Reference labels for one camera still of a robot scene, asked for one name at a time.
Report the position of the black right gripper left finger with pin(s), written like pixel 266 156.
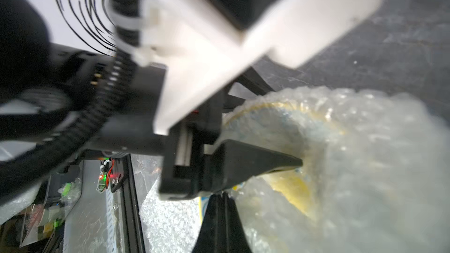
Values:
pixel 211 235

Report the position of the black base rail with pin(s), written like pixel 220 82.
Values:
pixel 133 232

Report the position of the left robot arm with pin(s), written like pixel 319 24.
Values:
pixel 28 74

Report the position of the yellow pale blue bowl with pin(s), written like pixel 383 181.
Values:
pixel 284 143

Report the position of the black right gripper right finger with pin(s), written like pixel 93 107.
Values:
pixel 235 237

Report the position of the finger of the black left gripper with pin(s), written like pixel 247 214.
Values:
pixel 234 162
pixel 252 81

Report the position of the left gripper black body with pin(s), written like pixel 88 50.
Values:
pixel 131 130

